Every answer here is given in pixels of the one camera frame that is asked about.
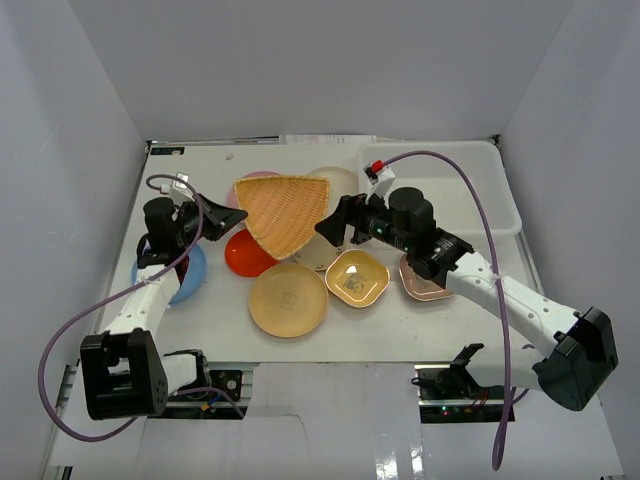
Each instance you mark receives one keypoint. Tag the beige patterned small plate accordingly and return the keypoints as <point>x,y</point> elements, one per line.
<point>318,254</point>

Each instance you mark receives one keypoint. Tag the black label sticker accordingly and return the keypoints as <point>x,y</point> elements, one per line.
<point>167,151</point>

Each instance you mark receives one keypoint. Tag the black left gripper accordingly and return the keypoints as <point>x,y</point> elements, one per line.
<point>201,220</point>

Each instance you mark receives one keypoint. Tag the pink round plate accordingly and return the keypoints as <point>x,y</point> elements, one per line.
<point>239,185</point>

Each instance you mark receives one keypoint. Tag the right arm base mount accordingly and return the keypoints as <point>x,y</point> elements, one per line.
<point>448,394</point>

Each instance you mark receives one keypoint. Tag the yellow round bear plate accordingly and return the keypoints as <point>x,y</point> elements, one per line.
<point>288,301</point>

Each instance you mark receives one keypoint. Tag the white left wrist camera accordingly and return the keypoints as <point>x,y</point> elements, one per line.
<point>177,190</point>

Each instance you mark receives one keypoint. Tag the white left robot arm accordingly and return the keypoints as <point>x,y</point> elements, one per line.
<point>124,375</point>

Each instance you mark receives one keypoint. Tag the yellow square panda dish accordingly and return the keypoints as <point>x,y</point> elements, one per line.
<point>357,278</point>

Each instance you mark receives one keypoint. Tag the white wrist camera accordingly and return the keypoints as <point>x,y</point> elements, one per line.
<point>380,178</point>
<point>177,190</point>

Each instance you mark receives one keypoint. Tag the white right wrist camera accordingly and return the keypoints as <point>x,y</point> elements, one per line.
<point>380,178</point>

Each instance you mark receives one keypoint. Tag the white plastic bin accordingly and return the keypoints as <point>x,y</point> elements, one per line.
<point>454,208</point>

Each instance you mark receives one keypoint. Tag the woven bamboo fan tray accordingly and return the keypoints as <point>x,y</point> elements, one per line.
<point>283,211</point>

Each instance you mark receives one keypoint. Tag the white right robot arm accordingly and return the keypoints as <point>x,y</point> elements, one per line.
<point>578,348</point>

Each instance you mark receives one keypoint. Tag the blue round plate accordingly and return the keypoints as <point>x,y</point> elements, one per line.
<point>195,275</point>

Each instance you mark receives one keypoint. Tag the orange round plate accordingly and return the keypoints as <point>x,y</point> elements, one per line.
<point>245,257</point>

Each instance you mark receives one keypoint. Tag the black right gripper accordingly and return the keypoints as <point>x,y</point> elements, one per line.
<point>334,227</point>

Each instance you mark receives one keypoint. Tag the brown square panda dish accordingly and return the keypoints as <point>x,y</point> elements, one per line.
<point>418,288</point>

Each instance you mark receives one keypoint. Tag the cream white round plate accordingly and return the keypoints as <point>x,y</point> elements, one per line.
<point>342,182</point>

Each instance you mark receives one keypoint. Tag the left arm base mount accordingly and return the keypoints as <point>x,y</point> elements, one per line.
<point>225,398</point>

